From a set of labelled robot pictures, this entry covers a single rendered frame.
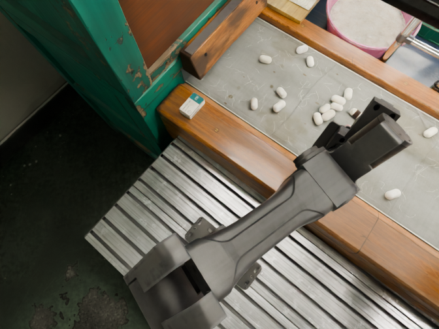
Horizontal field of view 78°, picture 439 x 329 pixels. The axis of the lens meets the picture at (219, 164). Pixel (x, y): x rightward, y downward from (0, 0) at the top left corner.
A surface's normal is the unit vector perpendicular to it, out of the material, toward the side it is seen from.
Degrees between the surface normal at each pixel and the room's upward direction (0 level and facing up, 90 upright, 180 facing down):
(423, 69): 0
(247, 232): 18
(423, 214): 0
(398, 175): 0
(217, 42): 67
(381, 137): 48
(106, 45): 90
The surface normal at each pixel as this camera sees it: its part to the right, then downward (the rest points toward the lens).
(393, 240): -0.02, -0.29
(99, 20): 0.79, 0.58
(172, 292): 0.33, -0.49
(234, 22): 0.72, 0.41
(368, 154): -0.63, 0.21
